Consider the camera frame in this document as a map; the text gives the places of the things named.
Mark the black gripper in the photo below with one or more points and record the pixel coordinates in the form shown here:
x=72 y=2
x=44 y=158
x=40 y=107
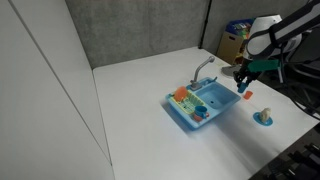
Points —
x=244 y=73

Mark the small blue cup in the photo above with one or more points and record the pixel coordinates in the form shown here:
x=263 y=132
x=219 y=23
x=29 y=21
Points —
x=242 y=88

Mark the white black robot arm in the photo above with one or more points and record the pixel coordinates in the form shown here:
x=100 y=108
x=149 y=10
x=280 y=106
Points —
x=271 y=35

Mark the small orange cup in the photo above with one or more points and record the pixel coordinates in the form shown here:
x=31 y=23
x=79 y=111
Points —
x=248 y=95

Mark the blue toy sink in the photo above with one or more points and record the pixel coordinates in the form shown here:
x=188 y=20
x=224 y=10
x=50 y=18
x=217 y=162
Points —
x=217 y=99

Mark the wooden toy storage shelf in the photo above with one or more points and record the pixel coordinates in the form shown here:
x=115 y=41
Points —
x=233 y=41

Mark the cream toy food piece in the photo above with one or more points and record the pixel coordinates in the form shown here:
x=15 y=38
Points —
x=265 y=114

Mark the blue toy plate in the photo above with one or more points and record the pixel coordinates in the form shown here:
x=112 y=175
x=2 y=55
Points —
x=256 y=117

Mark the grey toy faucet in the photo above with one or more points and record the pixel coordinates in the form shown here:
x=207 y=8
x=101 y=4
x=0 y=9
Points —
x=195 y=85

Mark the blue toy mug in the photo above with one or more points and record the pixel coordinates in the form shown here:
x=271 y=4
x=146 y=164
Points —
x=201 y=111

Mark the yellow green dish rack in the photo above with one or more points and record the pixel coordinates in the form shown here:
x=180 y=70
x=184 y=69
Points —
x=187 y=105

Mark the black office chair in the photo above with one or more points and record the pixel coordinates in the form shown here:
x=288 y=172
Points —
x=300 y=73

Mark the black vertical pole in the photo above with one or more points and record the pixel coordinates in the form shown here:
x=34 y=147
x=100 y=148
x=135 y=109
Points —
x=200 y=45

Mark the small orange toy bowl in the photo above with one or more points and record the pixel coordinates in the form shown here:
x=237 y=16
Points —
x=197 y=118

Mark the orange toy plate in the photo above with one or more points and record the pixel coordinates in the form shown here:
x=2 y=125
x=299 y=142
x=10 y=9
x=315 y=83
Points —
x=180 y=93

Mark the black equipment at table edge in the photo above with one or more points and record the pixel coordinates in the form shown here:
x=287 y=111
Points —
x=300 y=165

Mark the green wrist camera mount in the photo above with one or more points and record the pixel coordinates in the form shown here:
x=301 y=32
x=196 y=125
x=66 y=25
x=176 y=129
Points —
x=263 y=65

